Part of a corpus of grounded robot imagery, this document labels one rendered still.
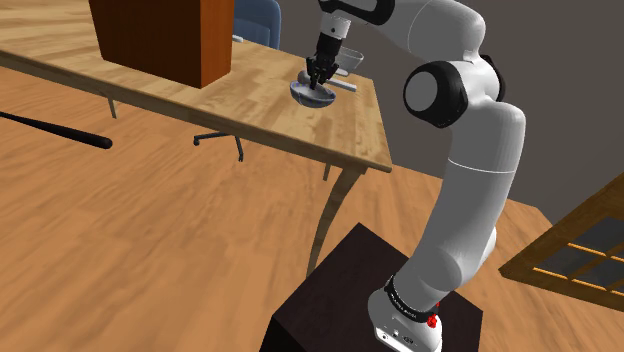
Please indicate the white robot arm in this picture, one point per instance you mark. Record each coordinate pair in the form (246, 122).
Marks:
(480, 195)

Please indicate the black baseball bat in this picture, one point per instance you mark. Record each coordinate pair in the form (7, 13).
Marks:
(58, 130)

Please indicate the wooden table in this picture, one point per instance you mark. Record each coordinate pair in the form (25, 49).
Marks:
(253, 107)

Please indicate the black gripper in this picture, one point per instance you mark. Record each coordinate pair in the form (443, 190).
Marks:
(328, 48)

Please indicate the grey spoon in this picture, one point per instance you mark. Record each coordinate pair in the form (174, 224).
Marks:
(345, 86)

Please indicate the blue-grey bowl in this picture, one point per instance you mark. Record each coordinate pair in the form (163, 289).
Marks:
(312, 99)

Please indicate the brown wooden box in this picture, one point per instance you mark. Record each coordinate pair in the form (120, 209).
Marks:
(166, 39)

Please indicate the dark robot stand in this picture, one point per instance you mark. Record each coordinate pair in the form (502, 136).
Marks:
(331, 302)

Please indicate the wooden frame with glass panes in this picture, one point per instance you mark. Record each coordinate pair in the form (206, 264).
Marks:
(551, 253)

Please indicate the blue office chair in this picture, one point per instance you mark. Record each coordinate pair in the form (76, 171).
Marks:
(257, 19)

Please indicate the clear grey bowl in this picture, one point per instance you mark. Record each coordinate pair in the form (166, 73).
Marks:
(352, 59)

